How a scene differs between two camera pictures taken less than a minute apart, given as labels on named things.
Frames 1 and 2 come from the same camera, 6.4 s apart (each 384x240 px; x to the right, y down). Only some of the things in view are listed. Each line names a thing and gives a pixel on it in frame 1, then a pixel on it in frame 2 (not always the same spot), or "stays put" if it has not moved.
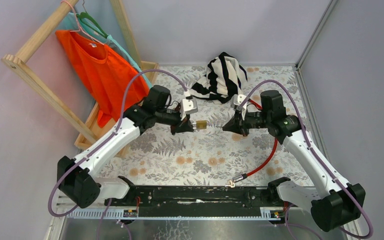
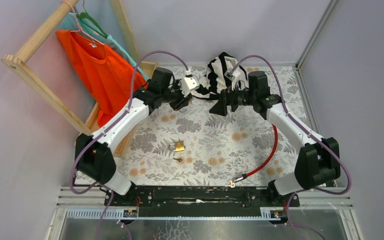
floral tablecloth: [213, 157] stays put
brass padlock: [201, 124] -> [179, 146]
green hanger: [85, 15] stays put
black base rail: [199, 201] stays put
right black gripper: [236, 125] -> [220, 108]
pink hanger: [79, 27] stays put
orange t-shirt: [116, 87] stays put
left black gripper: [181, 126] -> [181, 101]
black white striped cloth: [222, 81] stays put
